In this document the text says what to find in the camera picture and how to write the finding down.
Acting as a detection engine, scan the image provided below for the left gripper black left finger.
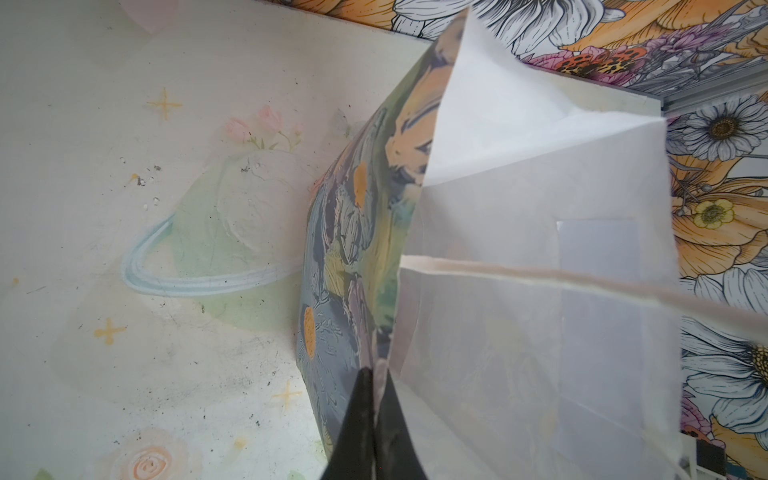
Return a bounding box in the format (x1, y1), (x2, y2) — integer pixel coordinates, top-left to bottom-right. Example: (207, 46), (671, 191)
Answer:
(320, 367), (375, 480)

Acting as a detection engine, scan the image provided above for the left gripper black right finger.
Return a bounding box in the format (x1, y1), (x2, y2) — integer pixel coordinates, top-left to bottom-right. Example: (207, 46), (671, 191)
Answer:
(374, 373), (427, 480)

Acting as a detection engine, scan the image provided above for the floral paper gift bag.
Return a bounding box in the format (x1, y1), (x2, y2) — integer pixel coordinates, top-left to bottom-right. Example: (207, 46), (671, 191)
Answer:
(297, 1), (767, 479)

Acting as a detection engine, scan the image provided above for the right corner aluminium post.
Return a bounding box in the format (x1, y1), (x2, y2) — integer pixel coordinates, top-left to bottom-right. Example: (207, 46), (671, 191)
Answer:
(661, 63), (767, 115)

